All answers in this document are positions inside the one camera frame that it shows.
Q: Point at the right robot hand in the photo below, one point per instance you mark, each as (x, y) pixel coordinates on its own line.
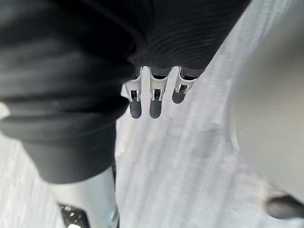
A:
(71, 71)

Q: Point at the dark robot foot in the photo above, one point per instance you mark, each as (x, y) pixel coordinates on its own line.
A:
(285, 209)

